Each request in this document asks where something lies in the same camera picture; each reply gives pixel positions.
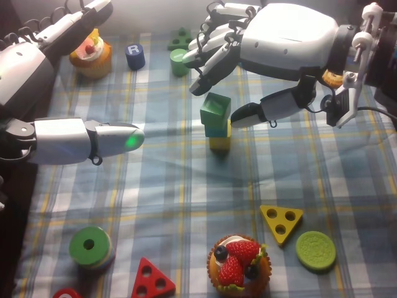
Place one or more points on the green triangle block with holes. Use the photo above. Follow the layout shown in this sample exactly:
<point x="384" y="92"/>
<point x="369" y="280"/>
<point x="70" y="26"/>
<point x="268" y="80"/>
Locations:
<point x="180" y="42"/>

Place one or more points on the red cylinder block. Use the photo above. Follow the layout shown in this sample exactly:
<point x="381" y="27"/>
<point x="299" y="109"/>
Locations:
<point x="66" y="293"/>

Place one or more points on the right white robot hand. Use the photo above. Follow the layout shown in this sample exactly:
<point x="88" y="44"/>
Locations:
<point x="59" y="139"/>

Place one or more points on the blue plaid tablecloth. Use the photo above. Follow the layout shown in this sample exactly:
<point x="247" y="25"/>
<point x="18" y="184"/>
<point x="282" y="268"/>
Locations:
<point x="186" y="192"/>

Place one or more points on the strawberry toy cupcake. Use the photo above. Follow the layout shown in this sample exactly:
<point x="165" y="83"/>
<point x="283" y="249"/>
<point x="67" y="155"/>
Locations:
<point x="237" y="264"/>

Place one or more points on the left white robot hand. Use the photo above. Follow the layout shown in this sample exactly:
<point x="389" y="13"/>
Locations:
<point x="288" y="40"/>

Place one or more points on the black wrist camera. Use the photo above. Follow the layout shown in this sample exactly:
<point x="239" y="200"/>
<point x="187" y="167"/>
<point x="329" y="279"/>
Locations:
<point x="339" y="107"/>

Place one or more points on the green round toy cookie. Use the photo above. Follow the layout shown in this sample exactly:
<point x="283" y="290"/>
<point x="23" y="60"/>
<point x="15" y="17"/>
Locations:
<point x="315" y="252"/>

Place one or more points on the yellow cube block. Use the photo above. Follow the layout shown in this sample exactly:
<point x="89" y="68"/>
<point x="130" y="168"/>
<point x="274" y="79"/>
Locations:
<point x="218" y="143"/>

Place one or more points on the yellow triangle block with holes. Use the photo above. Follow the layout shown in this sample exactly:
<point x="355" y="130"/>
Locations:
<point x="280" y="220"/>

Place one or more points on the teal cube block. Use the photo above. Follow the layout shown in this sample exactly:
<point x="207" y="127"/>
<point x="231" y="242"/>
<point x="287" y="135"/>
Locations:
<point x="215" y="132"/>

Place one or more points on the green cylinder block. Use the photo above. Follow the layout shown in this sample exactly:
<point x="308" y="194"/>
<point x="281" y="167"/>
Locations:
<point x="177" y="62"/>

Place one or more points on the green cube block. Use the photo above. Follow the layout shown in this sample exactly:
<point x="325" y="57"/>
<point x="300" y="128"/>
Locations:
<point x="214" y="108"/>

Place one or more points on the blue cylinder block with R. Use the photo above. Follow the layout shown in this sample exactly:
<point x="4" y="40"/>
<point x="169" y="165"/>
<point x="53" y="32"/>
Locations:
<point x="135" y="57"/>

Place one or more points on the peach toy cupcake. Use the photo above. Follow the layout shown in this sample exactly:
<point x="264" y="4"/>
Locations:
<point x="93" y="59"/>

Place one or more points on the yellow toy biscuit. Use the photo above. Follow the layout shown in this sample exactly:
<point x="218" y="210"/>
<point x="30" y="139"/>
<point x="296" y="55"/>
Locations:
<point x="331" y="80"/>

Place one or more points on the red triangle block with holes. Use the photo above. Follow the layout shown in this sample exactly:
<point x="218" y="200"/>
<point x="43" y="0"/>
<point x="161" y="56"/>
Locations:
<point x="152" y="284"/>

